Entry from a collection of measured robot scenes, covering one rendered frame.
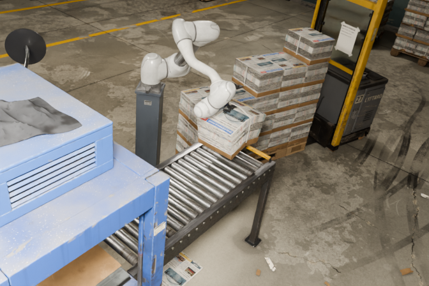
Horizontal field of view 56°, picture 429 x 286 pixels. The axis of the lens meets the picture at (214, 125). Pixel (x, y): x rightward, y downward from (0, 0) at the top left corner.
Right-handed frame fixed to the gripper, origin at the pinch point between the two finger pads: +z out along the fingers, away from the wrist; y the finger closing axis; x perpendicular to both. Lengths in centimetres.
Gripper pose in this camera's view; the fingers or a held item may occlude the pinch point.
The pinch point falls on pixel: (238, 95)
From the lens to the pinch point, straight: 267.7
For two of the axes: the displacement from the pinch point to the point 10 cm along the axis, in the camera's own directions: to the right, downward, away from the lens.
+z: 6.1, -2.8, 7.4
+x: 7.7, 4.4, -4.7
